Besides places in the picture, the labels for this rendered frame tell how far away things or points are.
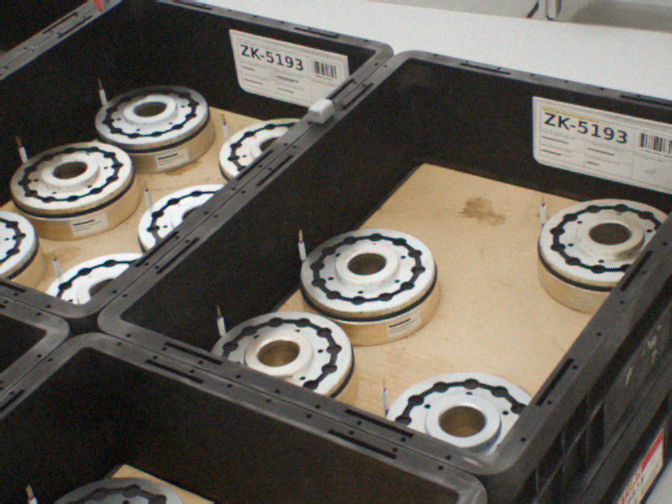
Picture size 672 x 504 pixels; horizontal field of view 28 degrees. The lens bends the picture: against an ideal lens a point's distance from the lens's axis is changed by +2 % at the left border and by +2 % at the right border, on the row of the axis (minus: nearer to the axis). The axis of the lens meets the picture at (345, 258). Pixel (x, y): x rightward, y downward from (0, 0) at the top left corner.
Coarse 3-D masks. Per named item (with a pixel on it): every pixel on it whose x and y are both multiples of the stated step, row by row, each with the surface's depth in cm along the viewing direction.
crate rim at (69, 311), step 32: (128, 0) 123; (160, 0) 122; (64, 32) 119; (288, 32) 115; (320, 32) 114; (32, 64) 115; (256, 160) 99; (224, 192) 96; (192, 224) 93; (160, 256) 90; (0, 288) 89; (32, 288) 89; (96, 320) 87
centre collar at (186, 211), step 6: (198, 198) 107; (204, 198) 107; (186, 204) 106; (192, 204) 106; (198, 204) 106; (180, 210) 106; (186, 210) 106; (192, 210) 106; (174, 216) 105; (180, 216) 105; (186, 216) 106; (174, 222) 105; (180, 222) 105
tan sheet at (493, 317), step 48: (432, 192) 111; (480, 192) 110; (528, 192) 109; (432, 240) 105; (480, 240) 105; (528, 240) 104; (480, 288) 100; (528, 288) 99; (432, 336) 96; (480, 336) 95; (528, 336) 95; (576, 336) 94; (528, 384) 91
